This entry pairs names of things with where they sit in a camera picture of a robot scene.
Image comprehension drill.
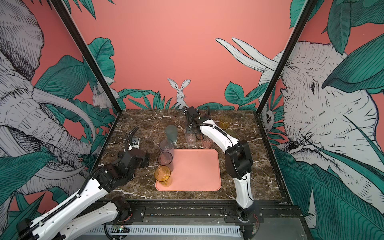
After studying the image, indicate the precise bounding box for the clear colourless tumbler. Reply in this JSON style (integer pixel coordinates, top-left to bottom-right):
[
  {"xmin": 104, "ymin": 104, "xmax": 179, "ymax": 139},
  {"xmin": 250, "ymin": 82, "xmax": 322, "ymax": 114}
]
[{"xmin": 185, "ymin": 133, "xmax": 197, "ymax": 146}]

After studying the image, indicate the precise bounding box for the teal frosted tumbler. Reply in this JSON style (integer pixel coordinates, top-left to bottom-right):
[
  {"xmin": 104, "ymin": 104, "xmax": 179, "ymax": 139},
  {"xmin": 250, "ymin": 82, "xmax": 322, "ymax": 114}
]
[{"xmin": 165, "ymin": 125, "xmax": 178, "ymax": 145}]

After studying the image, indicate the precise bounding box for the pink clear tumbler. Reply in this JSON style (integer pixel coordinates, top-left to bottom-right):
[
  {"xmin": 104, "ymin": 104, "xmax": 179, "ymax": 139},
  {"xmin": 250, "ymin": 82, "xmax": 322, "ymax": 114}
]
[{"xmin": 202, "ymin": 138, "xmax": 213, "ymax": 149}]

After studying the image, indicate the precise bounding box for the amber yellow tumbler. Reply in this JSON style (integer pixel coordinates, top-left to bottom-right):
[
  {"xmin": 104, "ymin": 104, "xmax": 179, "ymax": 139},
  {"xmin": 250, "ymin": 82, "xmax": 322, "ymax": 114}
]
[{"xmin": 154, "ymin": 166, "xmax": 172, "ymax": 187}]

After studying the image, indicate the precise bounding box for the dark smoky tumbler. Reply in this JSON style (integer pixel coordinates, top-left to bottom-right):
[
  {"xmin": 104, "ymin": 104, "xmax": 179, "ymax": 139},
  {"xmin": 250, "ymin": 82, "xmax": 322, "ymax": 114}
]
[{"xmin": 157, "ymin": 152, "xmax": 174, "ymax": 172}]

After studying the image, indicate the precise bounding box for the blue-grey clear tumbler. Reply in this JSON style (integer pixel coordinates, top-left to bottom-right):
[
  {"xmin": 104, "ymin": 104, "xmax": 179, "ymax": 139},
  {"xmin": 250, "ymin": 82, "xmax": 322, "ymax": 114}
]
[{"xmin": 159, "ymin": 139, "xmax": 174, "ymax": 156}]

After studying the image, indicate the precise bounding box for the pink plastic tray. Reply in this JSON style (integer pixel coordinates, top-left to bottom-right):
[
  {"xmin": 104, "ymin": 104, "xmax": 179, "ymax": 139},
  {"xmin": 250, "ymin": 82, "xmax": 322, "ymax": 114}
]
[{"xmin": 156, "ymin": 149, "xmax": 222, "ymax": 192}]

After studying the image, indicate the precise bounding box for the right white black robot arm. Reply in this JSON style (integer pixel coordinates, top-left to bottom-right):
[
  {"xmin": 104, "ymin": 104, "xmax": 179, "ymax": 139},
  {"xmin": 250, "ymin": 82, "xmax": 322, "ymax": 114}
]
[{"xmin": 182, "ymin": 107, "xmax": 256, "ymax": 222}]

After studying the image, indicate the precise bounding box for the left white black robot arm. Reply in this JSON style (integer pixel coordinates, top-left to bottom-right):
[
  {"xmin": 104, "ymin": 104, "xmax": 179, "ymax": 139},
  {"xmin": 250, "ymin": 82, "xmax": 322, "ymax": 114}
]
[{"xmin": 17, "ymin": 148, "xmax": 150, "ymax": 240}]

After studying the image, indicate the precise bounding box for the yellow short tumbler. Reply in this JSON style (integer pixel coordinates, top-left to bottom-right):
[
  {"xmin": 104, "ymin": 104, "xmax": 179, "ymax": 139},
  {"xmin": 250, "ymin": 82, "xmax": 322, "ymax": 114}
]
[{"xmin": 219, "ymin": 115, "xmax": 232, "ymax": 130}]

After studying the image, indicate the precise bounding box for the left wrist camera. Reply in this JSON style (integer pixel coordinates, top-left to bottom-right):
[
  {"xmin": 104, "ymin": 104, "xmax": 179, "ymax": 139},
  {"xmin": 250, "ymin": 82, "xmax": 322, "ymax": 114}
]
[{"xmin": 129, "ymin": 137, "xmax": 140, "ymax": 150}]

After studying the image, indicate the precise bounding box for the left black corrugated cable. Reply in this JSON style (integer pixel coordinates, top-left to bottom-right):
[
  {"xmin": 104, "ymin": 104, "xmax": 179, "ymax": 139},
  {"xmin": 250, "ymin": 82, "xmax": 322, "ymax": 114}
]
[{"xmin": 124, "ymin": 125, "xmax": 141, "ymax": 152}]

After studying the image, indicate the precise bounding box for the white slotted cable duct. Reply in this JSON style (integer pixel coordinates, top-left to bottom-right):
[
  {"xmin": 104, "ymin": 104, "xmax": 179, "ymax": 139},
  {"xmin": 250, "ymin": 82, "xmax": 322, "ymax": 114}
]
[{"xmin": 107, "ymin": 225, "xmax": 242, "ymax": 237}]

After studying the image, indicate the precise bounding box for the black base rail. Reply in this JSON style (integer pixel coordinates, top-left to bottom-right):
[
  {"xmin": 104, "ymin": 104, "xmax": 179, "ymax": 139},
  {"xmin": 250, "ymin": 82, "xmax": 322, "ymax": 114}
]
[{"xmin": 128, "ymin": 200, "xmax": 304, "ymax": 225}]

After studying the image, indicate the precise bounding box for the right black frame post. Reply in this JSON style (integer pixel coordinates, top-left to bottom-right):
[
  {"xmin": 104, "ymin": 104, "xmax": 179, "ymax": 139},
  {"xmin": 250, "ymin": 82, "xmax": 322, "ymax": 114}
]
[{"xmin": 255, "ymin": 0, "xmax": 317, "ymax": 116}]

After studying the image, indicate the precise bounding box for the black frame post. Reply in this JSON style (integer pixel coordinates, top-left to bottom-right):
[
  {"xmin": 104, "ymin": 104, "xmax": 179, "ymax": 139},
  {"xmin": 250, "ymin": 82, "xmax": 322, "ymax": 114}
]
[
  {"xmin": 50, "ymin": 0, "xmax": 122, "ymax": 115},
  {"xmin": 255, "ymin": 0, "xmax": 317, "ymax": 116}
]

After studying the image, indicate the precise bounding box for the left black frame post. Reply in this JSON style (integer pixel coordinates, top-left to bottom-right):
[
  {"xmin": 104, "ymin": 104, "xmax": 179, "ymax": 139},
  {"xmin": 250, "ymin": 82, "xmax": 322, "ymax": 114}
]
[{"xmin": 50, "ymin": 0, "xmax": 122, "ymax": 115}]

